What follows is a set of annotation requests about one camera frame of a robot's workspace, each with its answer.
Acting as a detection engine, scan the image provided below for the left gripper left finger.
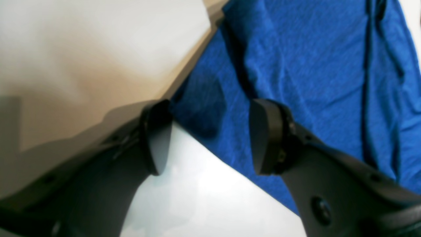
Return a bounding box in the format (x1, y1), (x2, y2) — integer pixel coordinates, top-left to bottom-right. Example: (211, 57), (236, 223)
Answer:
(1, 99), (173, 237)

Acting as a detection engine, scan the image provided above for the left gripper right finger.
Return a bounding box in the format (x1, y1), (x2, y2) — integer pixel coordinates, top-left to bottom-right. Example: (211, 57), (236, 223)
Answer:
(249, 99), (421, 237)

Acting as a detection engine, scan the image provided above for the dark blue t-shirt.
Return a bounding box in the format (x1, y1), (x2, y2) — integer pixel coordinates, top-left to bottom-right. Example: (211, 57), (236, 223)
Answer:
(170, 0), (421, 213)

